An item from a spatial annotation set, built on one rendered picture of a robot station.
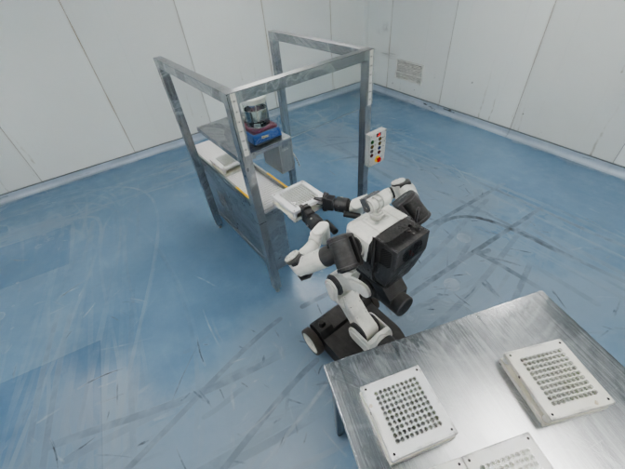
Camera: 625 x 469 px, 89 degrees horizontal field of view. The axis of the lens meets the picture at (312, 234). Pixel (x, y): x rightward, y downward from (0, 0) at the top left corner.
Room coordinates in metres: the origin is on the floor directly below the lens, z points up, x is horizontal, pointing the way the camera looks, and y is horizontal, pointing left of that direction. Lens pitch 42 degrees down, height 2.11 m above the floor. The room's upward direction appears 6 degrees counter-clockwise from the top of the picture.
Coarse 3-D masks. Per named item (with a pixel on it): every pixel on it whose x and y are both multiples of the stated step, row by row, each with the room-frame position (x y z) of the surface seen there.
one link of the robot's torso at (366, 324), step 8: (328, 280) 1.22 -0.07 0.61; (328, 288) 1.20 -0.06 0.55; (336, 288) 1.17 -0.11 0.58; (336, 296) 1.16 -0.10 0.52; (344, 296) 1.18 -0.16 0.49; (352, 296) 1.18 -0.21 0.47; (344, 304) 1.15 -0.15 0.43; (352, 304) 1.14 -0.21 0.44; (360, 304) 1.15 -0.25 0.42; (344, 312) 1.16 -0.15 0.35; (352, 312) 1.10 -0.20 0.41; (360, 312) 1.11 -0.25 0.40; (352, 320) 1.09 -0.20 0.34; (360, 320) 1.07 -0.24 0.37; (368, 320) 1.07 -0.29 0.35; (376, 320) 1.07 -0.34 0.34; (360, 328) 1.02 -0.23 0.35; (368, 328) 1.03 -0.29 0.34; (376, 328) 1.04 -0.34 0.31; (368, 336) 1.00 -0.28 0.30
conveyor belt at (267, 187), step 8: (200, 144) 2.86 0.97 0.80; (208, 144) 2.84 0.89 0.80; (200, 152) 2.70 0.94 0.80; (208, 152) 2.69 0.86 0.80; (216, 152) 2.67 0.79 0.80; (224, 152) 2.65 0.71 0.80; (208, 160) 2.53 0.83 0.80; (232, 176) 2.22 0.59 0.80; (240, 176) 2.21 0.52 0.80; (264, 176) 2.17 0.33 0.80; (240, 184) 2.09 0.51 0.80; (264, 184) 2.05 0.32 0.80; (272, 184) 2.04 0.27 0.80; (264, 192) 1.95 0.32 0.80; (272, 192) 1.94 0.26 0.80; (264, 200) 1.85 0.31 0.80; (272, 200) 1.84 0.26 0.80; (264, 208) 1.75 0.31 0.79; (272, 208) 1.77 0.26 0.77
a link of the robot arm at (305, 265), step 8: (288, 256) 1.03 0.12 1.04; (296, 256) 1.01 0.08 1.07; (304, 256) 0.97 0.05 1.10; (312, 256) 0.94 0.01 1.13; (288, 264) 0.98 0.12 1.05; (296, 264) 0.96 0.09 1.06; (304, 264) 0.93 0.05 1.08; (312, 264) 0.91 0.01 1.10; (320, 264) 0.90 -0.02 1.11; (304, 272) 0.92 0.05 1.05; (312, 272) 0.92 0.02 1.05
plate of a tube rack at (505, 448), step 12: (504, 444) 0.25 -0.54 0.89; (516, 444) 0.25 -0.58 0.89; (528, 444) 0.24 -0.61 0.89; (468, 456) 0.23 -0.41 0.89; (480, 456) 0.23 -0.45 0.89; (492, 456) 0.22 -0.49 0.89; (504, 456) 0.22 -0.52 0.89; (528, 456) 0.21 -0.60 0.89; (540, 456) 0.21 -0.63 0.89; (468, 468) 0.20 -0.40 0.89; (480, 468) 0.20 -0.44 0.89; (492, 468) 0.19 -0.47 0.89; (552, 468) 0.18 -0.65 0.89
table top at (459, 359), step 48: (432, 336) 0.68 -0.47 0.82; (480, 336) 0.66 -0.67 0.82; (528, 336) 0.63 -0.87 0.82; (576, 336) 0.61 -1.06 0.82; (336, 384) 0.52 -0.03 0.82; (432, 384) 0.48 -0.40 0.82; (480, 384) 0.46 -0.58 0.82; (624, 384) 0.41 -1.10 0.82; (480, 432) 0.31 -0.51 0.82; (528, 432) 0.29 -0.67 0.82; (576, 432) 0.28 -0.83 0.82; (624, 432) 0.26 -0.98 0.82
